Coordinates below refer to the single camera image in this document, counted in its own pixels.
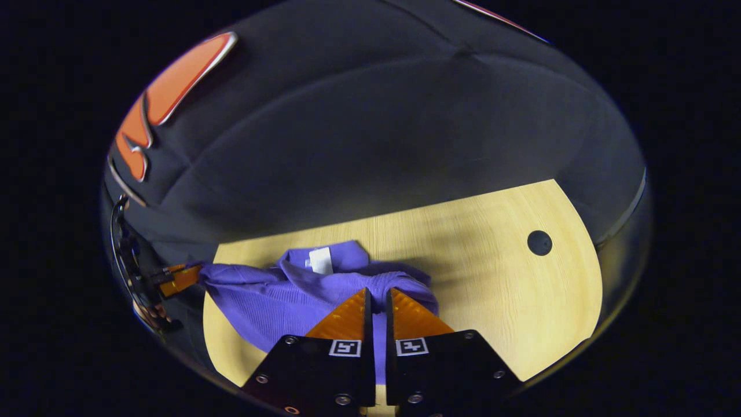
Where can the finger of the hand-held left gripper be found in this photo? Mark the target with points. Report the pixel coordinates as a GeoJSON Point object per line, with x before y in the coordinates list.
{"type": "Point", "coordinates": [182, 278]}

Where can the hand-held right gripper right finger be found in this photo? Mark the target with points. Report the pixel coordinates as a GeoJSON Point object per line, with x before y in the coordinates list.
{"type": "Point", "coordinates": [446, 370]}

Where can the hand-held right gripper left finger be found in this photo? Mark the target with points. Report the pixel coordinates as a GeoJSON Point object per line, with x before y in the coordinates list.
{"type": "Point", "coordinates": [324, 370]}

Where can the purple shirt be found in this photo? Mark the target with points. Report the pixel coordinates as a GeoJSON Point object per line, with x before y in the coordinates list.
{"type": "Point", "coordinates": [278, 295]}

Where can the black backdrop cloth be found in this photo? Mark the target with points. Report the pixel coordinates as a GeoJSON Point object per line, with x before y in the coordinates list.
{"type": "Point", "coordinates": [376, 145]}

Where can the white pole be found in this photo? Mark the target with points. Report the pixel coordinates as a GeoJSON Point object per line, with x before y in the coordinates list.
{"type": "Point", "coordinates": [631, 211]}

